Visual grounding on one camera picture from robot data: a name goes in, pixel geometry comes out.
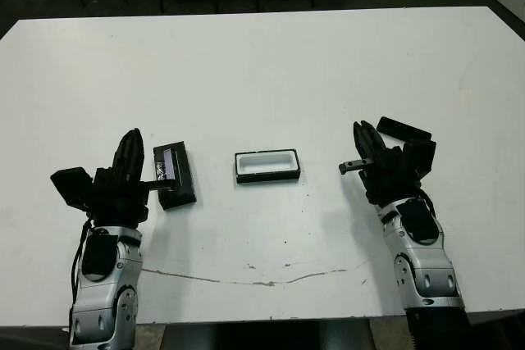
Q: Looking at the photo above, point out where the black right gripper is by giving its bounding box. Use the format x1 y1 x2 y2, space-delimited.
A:
339 120 424 206

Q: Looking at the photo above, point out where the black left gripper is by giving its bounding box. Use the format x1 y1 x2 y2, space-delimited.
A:
88 128 181 228

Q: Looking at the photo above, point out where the black box lid with label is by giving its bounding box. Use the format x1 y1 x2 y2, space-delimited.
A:
153 140 198 212

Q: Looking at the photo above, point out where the black box white inside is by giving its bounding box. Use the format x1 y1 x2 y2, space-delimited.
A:
234 147 303 186

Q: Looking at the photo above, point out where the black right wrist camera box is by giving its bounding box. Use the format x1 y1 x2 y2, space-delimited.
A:
403 139 437 181

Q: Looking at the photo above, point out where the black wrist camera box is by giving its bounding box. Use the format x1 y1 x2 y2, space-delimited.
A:
403 139 437 181
50 166 98 210

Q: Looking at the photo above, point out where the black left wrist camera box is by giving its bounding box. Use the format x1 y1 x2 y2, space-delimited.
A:
50 166 98 210

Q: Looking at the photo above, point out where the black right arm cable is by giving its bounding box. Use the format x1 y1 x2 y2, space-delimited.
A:
416 189 436 220

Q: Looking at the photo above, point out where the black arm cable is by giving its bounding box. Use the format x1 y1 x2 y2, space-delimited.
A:
416 189 436 220
70 218 94 306

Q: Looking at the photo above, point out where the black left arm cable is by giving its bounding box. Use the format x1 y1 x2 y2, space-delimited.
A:
70 218 94 306

